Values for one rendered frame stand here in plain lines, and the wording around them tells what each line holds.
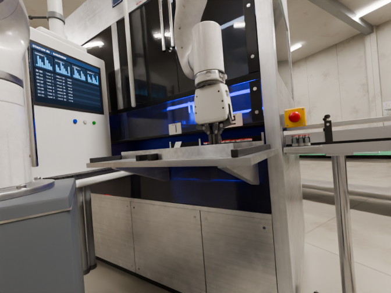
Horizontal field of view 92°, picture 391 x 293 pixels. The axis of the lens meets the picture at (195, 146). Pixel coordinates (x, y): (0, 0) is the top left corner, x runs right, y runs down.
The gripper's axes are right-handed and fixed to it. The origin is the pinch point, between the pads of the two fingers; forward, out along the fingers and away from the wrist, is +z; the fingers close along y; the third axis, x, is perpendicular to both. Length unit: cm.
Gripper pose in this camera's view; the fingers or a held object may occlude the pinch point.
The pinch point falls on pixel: (214, 141)
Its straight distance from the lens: 52.8
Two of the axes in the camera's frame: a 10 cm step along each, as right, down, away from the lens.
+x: -5.3, 0.5, -8.5
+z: 0.8, 10.0, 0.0
